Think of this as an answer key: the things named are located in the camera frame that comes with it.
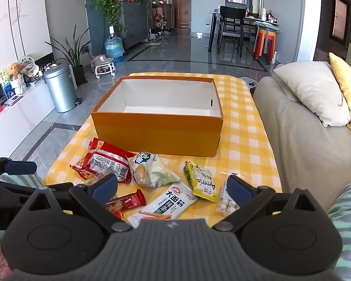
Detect stacked orange stools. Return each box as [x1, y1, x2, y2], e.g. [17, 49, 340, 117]
[254, 29, 277, 63]

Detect teal striped cloth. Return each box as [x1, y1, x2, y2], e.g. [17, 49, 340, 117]
[0, 173, 45, 188]
[326, 180, 351, 281]

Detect black dining chair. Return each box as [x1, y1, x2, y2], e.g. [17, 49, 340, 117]
[217, 6, 248, 57]

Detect silver pedal trash can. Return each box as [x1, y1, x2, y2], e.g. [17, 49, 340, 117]
[43, 63, 82, 113]

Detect trailing pothos plant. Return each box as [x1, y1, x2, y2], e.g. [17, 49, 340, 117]
[93, 0, 126, 33]

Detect white pillow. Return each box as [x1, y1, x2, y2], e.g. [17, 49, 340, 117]
[273, 61, 351, 128]

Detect beige sofa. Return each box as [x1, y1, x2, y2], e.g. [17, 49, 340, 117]
[252, 64, 351, 211]

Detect white tv cabinet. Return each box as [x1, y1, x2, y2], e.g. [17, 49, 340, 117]
[0, 80, 57, 150]

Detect plush toy bouquet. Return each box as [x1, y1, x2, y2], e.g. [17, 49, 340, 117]
[0, 63, 27, 96]

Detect white green-label snack packet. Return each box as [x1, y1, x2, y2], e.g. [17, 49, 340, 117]
[126, 185, 199, 229]

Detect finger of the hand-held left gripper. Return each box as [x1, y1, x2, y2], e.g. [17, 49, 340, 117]
[0, 152, 37, 179]
[0, 181, 77, 210]

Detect yellow checkered tablecloth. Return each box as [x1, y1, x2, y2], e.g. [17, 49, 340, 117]
[42, 73, 283, 229]

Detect orange sausage stick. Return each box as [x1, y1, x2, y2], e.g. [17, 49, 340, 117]
[138, 210, 172, 221]

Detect red silver-backed snack packet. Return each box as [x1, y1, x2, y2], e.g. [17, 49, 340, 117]
[86, 137, 136, 184]

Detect long-leaf potted plant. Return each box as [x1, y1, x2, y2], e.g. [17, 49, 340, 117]
[45, 23, 91, 86]

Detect glass dining table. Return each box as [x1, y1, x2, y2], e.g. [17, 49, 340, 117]
[208, 11, 280, 53]

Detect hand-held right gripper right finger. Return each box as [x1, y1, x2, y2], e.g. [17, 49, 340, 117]
[212, 174, 328, 232]

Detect clear white candy packet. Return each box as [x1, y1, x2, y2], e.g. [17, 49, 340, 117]
[215, 180, 240, 214]

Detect dark framed window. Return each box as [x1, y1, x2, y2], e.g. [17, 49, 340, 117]
[330, 0, 351, 46]

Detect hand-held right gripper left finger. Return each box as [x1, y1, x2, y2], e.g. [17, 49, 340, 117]
[20, 174, 133, 235]

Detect white cream snack bag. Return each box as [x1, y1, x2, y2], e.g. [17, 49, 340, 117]
[128, 152, 182, 189]

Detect yellow pillow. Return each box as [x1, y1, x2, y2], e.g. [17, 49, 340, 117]
[328, 52, 351, 135]

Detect round hand fan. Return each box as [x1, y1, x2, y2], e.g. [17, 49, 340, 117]
[18, 56, 36, 74]

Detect black waste bin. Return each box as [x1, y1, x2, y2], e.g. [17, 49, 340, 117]
[240, 76, 261, 90]

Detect yellow green snack packet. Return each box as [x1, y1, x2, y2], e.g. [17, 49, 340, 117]
[183, 160, 220, 204]

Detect brown plush toy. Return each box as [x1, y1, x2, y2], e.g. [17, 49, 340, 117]
[153, 13, 164, 31]

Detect red snack bar packet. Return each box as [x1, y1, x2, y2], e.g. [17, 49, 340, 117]
[105, 189, 147, 213]

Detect blue water jug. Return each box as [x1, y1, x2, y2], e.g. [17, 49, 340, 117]
[104, 26, 125, 63]

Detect white rolling stool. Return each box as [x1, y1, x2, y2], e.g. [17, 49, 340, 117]
[91, 54, 117, 79]

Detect orange cardboard box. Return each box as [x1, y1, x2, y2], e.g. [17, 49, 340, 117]
[91, 75, 223, 157]

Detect brown wooden door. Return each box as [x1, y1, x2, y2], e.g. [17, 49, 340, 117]
[173, 0, 192, 28]

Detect grey drawer cabinet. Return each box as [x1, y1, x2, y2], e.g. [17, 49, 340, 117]
[117, 1, 150, 50]

